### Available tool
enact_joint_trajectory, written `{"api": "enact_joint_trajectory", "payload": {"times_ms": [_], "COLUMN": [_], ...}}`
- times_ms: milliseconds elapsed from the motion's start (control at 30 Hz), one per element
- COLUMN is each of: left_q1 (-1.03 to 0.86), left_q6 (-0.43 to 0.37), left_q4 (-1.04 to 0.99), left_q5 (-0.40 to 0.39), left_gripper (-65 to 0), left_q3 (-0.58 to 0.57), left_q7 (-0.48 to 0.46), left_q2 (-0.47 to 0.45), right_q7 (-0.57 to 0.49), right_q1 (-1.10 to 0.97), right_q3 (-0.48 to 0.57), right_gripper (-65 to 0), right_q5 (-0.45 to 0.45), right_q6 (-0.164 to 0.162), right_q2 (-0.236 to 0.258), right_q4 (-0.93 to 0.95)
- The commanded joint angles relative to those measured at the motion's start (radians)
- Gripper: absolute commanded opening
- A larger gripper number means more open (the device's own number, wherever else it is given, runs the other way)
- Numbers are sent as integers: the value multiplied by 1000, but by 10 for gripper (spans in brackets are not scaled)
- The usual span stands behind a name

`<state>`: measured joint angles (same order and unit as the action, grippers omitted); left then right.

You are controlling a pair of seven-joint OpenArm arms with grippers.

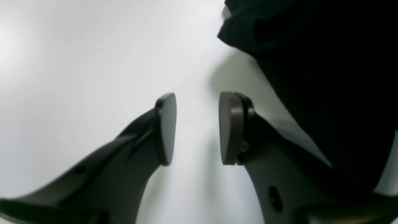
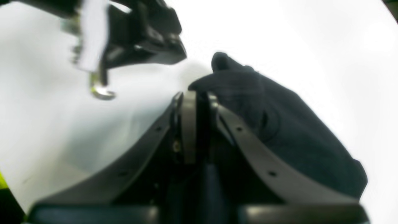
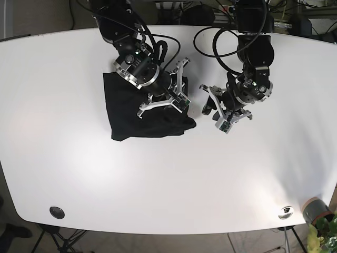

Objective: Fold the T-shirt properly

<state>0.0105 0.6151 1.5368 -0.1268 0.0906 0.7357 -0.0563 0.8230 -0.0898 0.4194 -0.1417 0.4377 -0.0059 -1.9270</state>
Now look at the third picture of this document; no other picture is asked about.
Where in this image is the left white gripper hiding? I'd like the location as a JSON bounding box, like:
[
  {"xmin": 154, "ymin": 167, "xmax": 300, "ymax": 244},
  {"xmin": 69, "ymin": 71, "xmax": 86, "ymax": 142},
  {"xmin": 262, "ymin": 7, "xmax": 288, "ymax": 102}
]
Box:
[{"xmin": 200, "ymin": 84, "xmax": 253, "ymax": 134}]

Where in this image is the silver table grommet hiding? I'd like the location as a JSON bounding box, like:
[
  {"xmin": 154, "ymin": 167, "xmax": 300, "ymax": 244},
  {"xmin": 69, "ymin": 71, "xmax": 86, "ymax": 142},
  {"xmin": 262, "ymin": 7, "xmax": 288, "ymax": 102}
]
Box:
[{"xmin": 278, "ymin": 206, "xmax": 294, "ymax": 220}]

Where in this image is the grey plant pot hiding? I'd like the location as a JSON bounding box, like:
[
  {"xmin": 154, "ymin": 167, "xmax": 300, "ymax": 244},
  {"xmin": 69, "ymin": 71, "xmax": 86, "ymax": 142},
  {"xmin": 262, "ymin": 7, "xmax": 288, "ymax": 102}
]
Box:
[{"xmin": 301, "ymin": 197, "xmax": 334, "ymax": 226}]

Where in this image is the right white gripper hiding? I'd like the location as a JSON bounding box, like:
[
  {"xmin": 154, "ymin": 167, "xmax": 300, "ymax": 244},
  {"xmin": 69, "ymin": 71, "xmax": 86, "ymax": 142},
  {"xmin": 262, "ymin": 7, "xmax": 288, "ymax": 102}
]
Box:
[{"xmin": 137, "ymin": 57, "xmax": 190, "ymax": 118}]

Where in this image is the black table grommet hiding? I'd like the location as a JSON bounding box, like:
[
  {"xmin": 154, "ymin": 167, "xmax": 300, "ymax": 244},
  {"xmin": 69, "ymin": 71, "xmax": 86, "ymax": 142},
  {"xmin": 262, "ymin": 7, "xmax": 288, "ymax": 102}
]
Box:
[{"xmin": 49, "ymin": 206, "xmax": 65, "ymax": 219}]

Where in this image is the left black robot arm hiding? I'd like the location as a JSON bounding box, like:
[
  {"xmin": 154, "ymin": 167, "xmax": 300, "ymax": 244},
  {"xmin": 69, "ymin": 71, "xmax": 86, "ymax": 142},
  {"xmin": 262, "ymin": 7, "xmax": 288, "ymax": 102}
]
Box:
[{"xmin": 200, "ymin": 1, "xmax": 274, "ymax": 133}]

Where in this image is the black T-shirt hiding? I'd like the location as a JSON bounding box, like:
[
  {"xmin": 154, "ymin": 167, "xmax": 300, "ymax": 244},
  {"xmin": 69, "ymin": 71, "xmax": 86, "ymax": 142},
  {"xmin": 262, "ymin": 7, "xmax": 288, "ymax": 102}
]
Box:
[{"xmin": 102, "ymin": 71, "xmax": 197, "ymax": 142}]

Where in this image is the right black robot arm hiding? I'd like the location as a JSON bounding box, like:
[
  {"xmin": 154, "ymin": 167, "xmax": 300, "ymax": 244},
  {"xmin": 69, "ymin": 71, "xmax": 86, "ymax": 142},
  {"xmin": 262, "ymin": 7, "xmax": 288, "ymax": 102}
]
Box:
[{"xmin": 88, "ymin": 1, "xmax": 191, "ymax": 118}]

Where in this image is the green potted plant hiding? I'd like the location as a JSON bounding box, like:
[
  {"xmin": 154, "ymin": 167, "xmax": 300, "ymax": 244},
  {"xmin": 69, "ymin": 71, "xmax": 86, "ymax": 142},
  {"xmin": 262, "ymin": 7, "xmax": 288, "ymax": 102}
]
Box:
[{"xmin": 307, "ymin": 212, "xmax": 336, "ymax": 253}]

